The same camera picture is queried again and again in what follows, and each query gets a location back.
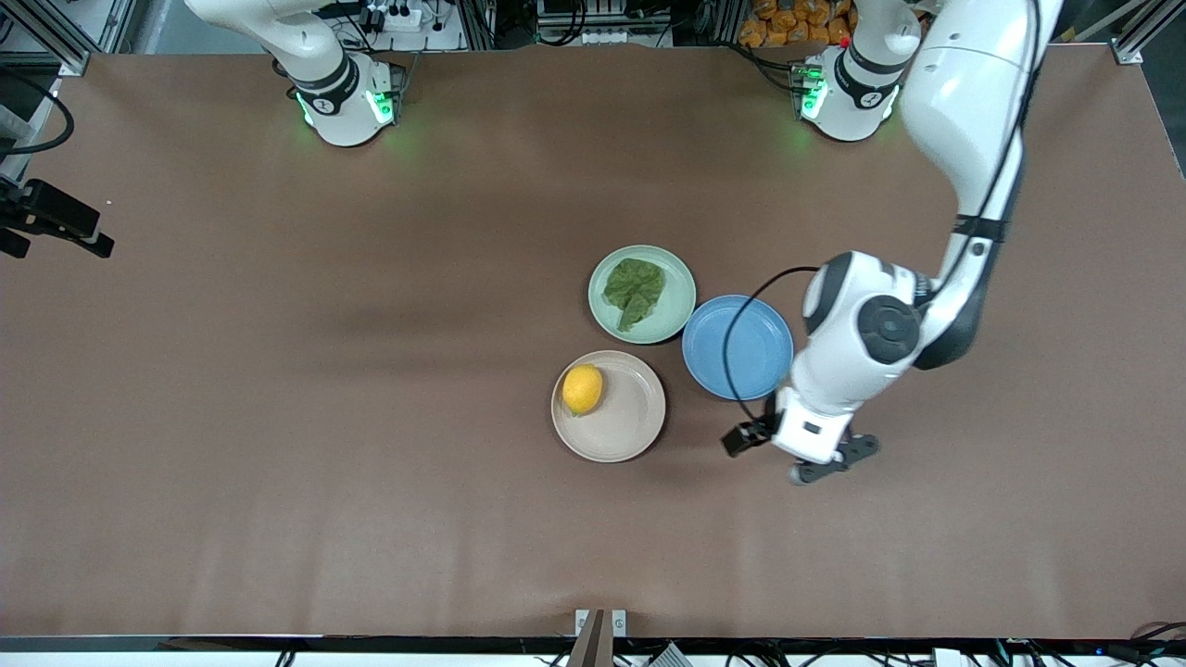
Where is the yellow lemon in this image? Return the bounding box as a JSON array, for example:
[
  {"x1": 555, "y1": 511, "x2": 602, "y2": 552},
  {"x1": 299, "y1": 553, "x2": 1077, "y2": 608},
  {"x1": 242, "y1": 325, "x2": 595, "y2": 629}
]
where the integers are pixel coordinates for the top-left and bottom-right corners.
[{"x1": 561, "y1": 364, "x2": 604, "y2": 416}]

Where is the green lettuce leaf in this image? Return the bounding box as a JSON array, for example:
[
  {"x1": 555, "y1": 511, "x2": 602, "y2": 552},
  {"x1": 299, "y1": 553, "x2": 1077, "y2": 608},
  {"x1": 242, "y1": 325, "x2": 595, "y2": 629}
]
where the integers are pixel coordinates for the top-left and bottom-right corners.
[{"x1": 603, "y1": 258, "x2": 667, "y2": 333}]

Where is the blue plate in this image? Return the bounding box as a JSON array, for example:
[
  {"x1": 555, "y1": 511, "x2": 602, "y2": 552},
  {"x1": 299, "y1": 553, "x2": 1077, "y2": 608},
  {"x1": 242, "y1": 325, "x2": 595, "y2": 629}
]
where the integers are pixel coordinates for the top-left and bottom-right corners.
[{"x1": 681, "y1": 295, "x2": 795, "y2": 402}]

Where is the beige plate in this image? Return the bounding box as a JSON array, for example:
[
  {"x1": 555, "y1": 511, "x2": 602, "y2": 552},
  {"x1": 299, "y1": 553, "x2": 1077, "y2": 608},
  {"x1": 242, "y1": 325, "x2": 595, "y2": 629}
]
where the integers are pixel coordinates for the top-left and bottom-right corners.
[{"x1": 550, "y1": 350, "x2": 667, "y2": 463}]

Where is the light green plate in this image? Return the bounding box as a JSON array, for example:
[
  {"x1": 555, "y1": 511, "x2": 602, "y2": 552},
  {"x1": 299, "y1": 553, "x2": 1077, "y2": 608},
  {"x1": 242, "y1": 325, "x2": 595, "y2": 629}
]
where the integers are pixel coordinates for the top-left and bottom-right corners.
[{"x1": 587, "y1": 245, "x2": 698, "y2": 346}]

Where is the brown bar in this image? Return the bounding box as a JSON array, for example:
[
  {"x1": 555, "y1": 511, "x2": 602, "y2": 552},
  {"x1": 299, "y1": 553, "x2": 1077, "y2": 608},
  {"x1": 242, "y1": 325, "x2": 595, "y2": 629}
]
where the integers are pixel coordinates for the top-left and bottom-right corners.
[{"x1": 567, "y1": 609, "x2": 614, "y2": 667}]

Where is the pile of orange items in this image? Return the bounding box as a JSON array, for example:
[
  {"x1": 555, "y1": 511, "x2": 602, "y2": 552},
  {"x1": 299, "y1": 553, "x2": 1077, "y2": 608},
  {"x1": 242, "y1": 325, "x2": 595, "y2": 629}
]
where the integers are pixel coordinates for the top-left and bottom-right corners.
[{"x1": 738, "y1": 0, "x2": 858, "y2": 49}]

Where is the white power strip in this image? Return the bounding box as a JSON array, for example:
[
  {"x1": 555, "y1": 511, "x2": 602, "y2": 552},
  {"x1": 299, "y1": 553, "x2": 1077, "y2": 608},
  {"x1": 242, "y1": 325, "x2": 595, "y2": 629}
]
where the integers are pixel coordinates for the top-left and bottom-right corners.
[{"x1": 366, "y1": 0, "x2": 425, "y2": 33}]

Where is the black electronics rack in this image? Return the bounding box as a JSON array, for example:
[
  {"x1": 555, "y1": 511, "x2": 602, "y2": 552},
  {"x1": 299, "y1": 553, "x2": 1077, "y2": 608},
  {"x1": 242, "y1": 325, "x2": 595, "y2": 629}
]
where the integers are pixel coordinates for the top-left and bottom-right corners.
[{"x1": 536, "y1": 0, "x2": 682, "y2": 49}]

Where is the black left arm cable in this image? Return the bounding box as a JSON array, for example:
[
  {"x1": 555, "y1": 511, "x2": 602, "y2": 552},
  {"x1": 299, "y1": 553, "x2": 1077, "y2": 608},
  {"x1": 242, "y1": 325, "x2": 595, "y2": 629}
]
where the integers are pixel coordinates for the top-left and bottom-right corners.
[{"x1": 723, "y1": 0, "x2": 1043, "y2": 401}]

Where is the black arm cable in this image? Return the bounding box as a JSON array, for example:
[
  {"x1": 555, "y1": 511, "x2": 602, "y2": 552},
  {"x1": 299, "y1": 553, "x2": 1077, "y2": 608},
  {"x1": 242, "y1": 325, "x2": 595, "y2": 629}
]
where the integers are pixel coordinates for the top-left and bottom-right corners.
[
  {"x1": 723, "y1": 0, "x2": 1043, "y2": 401},
  {"x1": 0, "y1": 69, "x2": 74, "y2": 156}
]

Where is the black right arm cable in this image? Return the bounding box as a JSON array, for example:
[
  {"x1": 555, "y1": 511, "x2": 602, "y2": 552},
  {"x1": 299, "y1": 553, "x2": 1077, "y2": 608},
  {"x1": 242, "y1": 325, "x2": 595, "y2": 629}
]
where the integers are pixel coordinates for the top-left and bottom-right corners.
[{"x1": 0, "y1": 69, "x2": 74, "y2": 156}]

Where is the aluminium frame post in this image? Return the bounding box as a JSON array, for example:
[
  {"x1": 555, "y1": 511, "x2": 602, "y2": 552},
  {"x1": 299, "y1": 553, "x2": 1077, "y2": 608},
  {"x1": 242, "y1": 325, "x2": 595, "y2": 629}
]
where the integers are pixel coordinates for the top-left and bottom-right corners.
[
  {"x1": 1107, "y1": 0, "x2": 1186, "y2": 66},
  {"x1": 0, "y1": 0, "x2": 140, "y2": 77}
]

